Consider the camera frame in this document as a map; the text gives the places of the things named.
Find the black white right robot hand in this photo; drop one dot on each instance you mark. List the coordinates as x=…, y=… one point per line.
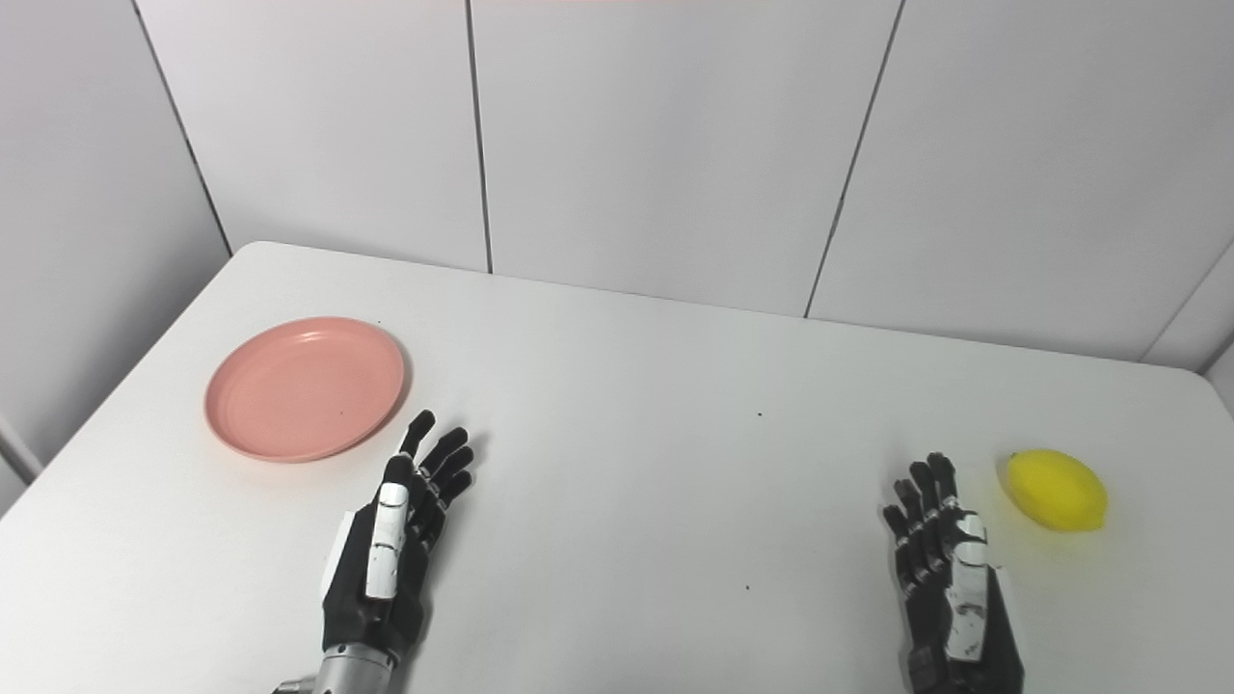
x=998, y=646

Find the pink round plate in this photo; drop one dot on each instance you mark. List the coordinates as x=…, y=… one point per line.
x=304, y=390

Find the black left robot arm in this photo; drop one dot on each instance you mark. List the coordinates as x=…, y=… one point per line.
x=352, y=673

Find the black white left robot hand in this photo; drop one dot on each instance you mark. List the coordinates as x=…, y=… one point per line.
x=405, y=598

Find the yellow lemon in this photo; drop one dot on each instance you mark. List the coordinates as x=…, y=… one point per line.
x=1056, y=490

